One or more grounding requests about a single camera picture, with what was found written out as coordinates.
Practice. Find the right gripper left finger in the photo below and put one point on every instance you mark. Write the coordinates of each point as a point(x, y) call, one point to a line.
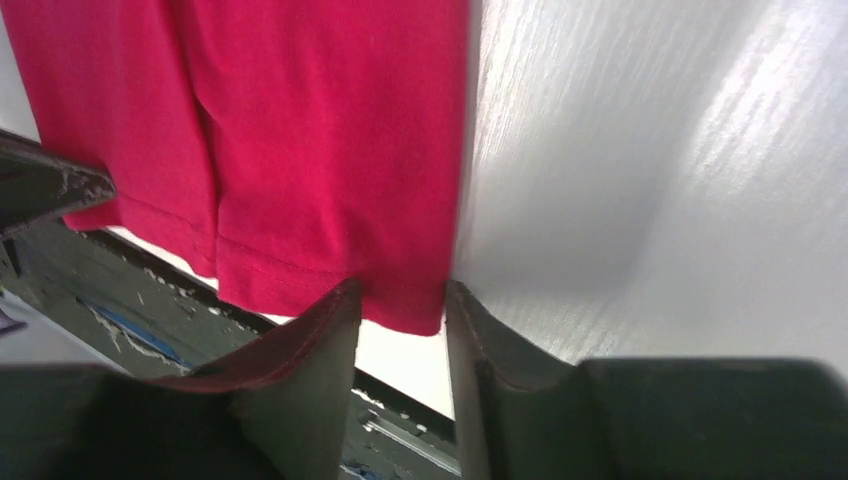
point(275, 408)

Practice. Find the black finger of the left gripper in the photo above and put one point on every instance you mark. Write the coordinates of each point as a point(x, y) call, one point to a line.
point(37, 185)

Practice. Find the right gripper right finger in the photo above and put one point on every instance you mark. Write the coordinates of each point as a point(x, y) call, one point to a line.
point(521, 413)

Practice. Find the red t shirt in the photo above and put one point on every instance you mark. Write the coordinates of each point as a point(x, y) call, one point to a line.
point(278, 147)

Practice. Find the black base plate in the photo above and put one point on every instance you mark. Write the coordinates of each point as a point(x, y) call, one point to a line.
point(152, 319)

